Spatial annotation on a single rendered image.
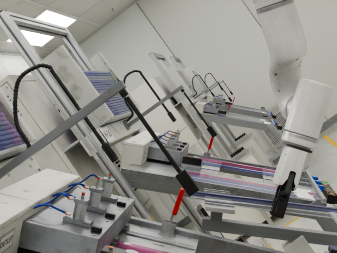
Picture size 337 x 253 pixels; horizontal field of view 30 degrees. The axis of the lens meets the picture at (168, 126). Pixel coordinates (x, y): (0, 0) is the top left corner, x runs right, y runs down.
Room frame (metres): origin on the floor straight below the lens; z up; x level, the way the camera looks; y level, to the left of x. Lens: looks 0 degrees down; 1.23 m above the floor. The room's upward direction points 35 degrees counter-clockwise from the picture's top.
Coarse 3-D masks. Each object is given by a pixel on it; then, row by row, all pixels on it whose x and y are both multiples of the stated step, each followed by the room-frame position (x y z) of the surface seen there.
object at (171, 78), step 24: (168, 72) 5.81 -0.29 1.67; (144, 96) 5.75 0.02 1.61; (192, 96) 6.06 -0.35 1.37; (168, 120) 5.75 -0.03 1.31; (192, 120) 6.29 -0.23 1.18; (216, 120) 5.70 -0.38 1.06; (240, 120) 5.67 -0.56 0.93; (264, 120) 6.12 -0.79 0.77; (192, 144) 5.74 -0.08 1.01; (216, 144) 5.67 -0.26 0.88; (240, 216) 5.74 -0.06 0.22; (264, 216) 5.68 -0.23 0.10
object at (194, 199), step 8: (192, 200) 1.52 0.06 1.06; (200, 200) 1.52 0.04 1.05; (208, 200) 1.52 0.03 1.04; (216, 200) 1.52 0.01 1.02; (224, 200) 1.52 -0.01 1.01; (256, 208) 1.52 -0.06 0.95; (264, 208) 1.51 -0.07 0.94; (288, 208) 1.51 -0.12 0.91; (320, 216) 1.51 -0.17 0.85; (328, 216) 1.51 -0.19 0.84; (336, 216) 1.51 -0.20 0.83
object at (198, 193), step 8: (200, 192) 1.63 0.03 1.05; (208, 192) 1.64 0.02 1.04; (240, 200) 1.63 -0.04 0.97; (248, 200) 1.62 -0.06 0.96; (256, 200) 1.62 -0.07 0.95; (264, 200) 1.62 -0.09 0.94; (272, 200) 1.62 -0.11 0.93; (304, 208) 1.62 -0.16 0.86; (312, 208) 1.62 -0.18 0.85; (320, 208) 1.62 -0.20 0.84; (328, 208) 1.62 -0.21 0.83; (336, 208) 1.62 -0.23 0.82
